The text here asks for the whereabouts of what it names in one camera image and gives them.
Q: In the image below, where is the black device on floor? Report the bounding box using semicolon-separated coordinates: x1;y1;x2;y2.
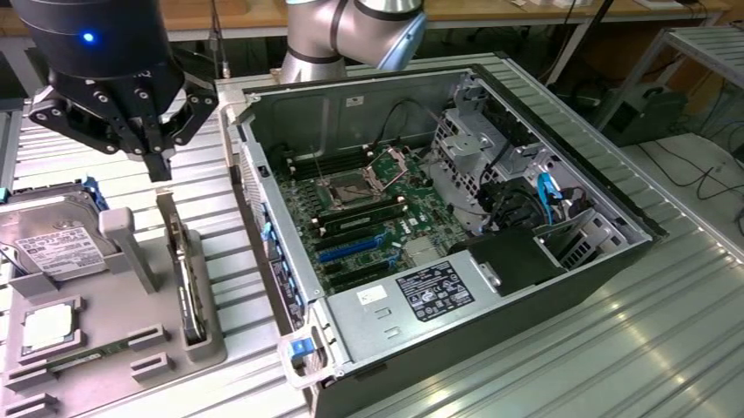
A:
603;85;688;148

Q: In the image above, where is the wooden desk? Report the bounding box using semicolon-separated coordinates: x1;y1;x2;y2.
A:
0;0;731;44

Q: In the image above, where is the grey parts rack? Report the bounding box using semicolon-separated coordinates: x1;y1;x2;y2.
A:
0;206;229;418

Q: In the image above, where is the black expansion slot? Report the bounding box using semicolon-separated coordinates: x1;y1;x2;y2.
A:
315;229;381;253
322;260;392;282

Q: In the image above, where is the green motherboard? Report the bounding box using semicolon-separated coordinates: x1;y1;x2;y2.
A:
273;143;473;298

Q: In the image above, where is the blue expansion slot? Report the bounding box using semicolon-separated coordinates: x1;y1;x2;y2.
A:
318;241;381;263

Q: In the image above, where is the metal disk bay cage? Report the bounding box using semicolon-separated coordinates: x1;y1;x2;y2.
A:
432;107;525;211

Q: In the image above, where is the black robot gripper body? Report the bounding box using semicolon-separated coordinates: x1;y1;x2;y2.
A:
10;0;189;132

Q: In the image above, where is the black fan shroud box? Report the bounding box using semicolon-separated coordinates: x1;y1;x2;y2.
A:
446;225;569;298

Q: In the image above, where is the graphics card with black fan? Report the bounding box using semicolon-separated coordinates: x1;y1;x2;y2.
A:
155;186;210;346

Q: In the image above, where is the silver chipset heatsink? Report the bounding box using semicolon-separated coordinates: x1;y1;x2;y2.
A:
402;239;442;267

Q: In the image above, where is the white round table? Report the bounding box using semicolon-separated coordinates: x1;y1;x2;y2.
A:
615;131;744;230

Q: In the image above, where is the installed black RAM stick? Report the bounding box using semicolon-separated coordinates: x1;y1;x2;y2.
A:
315;201;409;233

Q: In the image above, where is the blue disk carrier bracket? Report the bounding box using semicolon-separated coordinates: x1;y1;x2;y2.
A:
80;175;112;211

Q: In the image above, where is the blue case latch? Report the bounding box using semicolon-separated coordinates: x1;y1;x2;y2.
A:
287;339;317;361

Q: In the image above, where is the black wire in case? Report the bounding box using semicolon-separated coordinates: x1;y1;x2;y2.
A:
373;99;438;149

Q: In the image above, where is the silver CPU chip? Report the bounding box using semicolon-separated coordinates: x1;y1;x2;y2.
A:
22;304;82;349

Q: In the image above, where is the green loose RAM stick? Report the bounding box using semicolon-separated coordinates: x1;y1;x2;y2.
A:
48;338;132;372

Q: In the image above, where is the metal slat side table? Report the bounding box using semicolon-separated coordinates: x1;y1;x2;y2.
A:
655;24;744;91

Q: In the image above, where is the black RAM slot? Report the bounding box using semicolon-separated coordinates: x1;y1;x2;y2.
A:
286;150;373;180

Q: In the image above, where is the hanging black cable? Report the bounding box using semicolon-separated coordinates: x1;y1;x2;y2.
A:
207;0;235;80

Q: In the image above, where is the CPU socket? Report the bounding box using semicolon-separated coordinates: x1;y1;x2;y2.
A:
321;172;381;206

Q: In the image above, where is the black cable on white table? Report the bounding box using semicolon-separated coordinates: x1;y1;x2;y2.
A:
639;141;744;197

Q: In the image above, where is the black open PC case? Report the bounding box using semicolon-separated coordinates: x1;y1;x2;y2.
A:
217;51;669;418

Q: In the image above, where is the silver hard disk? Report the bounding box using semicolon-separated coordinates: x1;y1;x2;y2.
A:
0;182;112;280

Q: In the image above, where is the grey power supply with label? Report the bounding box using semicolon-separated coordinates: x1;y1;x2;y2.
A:
323;250;502;363

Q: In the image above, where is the metal socket cover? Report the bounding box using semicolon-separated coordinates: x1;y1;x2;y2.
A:
362;146;417;193

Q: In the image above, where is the blue SATA wire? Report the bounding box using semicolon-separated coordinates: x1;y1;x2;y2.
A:
536;171;563;226

